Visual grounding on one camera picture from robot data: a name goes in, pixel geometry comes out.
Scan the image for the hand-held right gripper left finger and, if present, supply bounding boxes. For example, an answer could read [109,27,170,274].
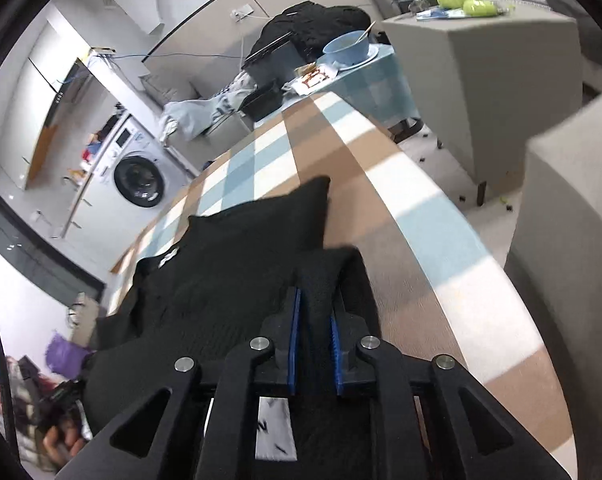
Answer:
[56,286,302,480]

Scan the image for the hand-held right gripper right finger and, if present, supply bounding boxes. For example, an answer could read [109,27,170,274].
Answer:
[328,305,576,480]

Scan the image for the black knit sweater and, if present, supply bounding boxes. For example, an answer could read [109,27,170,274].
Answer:
[81,176,382,480]

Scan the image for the light blue clothes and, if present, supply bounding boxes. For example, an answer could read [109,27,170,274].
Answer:
[162,72,254,143]

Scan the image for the person's left hand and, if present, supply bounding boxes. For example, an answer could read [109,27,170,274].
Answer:
[44,420,89,461]

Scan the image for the purple bag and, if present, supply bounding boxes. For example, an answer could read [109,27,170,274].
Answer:
[45,336,92,376]

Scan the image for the checked tablecloth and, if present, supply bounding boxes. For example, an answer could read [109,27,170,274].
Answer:
[108,91,572,466]

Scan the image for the white washing machine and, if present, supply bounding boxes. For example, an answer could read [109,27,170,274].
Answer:
[98,112,192,208]

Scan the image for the small black plastic container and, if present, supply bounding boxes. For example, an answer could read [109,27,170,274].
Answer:
[241,80,284,121]

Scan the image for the snack wrappers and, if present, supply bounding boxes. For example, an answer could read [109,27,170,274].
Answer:
[291,62,339,96]

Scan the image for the pale square stool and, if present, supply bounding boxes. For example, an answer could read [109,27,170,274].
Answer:
[503,87,602,356]

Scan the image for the large black plastic container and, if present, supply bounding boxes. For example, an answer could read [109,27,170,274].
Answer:
[243,30,307,88]

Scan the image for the grey sofa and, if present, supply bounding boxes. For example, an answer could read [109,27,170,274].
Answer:
[141,60,252,141]

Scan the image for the pale blue plate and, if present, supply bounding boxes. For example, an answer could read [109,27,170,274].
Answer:
[331,44,382,72]

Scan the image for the blue bowl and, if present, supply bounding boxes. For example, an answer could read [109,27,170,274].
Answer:
[322,30,371,66]

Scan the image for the black jacket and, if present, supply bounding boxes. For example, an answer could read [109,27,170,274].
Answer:
[251,2,374,66]

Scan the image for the grey ottoman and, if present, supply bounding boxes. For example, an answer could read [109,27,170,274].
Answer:
[381,7,584,206]

